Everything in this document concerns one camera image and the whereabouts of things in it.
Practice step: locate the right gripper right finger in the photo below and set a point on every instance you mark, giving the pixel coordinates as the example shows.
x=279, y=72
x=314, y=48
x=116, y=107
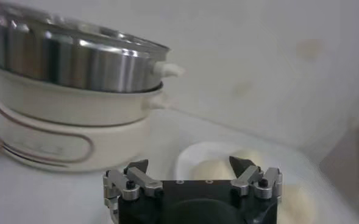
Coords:
x=246, y=179

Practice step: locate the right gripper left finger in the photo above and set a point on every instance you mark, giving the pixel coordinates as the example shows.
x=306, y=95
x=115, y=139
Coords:
x=142, y=181

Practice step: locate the stainless steel steamer basket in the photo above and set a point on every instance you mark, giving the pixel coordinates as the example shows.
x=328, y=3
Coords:
x=75, y=61

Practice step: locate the white round plate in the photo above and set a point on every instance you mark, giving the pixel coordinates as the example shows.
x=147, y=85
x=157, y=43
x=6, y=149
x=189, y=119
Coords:
x=197, y=152

